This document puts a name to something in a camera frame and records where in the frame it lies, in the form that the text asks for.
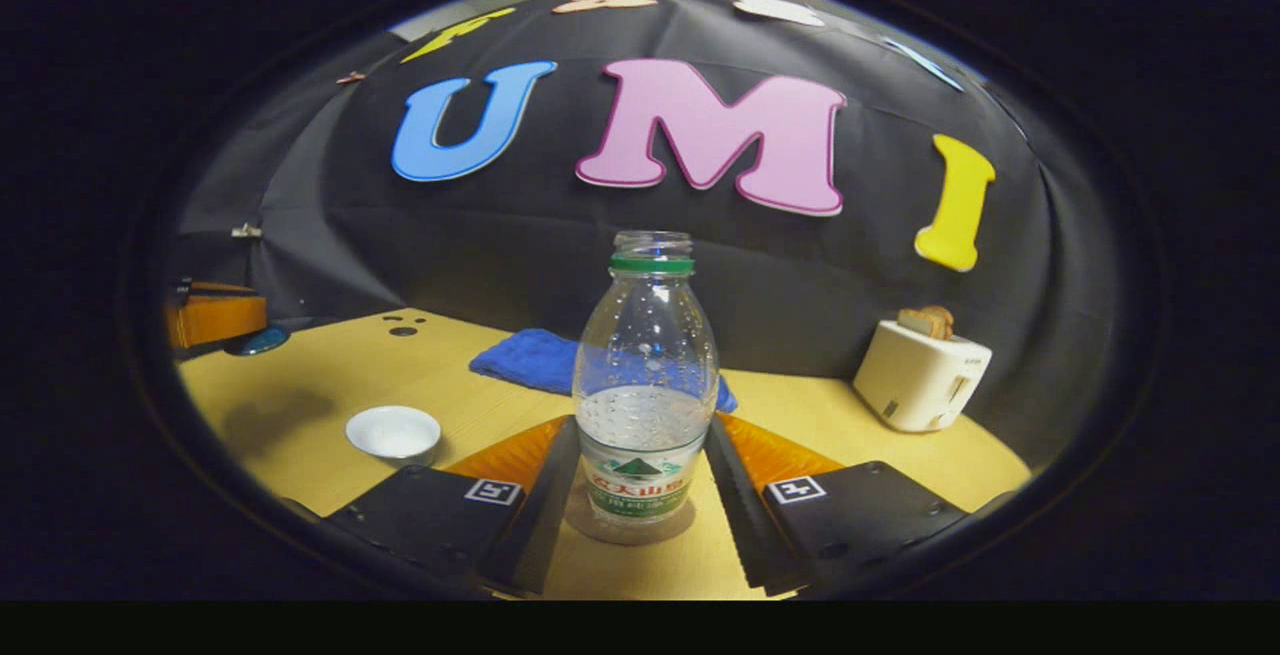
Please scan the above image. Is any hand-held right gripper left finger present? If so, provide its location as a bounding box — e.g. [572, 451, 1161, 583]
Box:
[280, 415, 583, 598]

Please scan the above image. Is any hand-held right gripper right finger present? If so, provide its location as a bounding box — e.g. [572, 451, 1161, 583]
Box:
[703, 412, 1016, 598]

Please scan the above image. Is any dark teal teacup lid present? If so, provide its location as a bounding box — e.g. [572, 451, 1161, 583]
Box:
[222, 325, 292, 357]

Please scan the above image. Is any white teacup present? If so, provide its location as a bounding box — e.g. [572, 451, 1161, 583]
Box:
[345, 405, 442, 464]

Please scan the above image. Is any clear plastic water bottle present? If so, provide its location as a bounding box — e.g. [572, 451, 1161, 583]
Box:
[572, 231, 721, 526]

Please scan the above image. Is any blue towel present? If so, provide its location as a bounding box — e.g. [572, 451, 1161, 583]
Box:
[469, 328, 739, 414]

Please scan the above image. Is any white toaster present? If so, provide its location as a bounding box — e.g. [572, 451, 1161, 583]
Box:
[853, 320, 994, 433]

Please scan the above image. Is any black backdrop cloth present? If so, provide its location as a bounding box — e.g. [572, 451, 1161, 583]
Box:
[165, 0, 1111, 466]

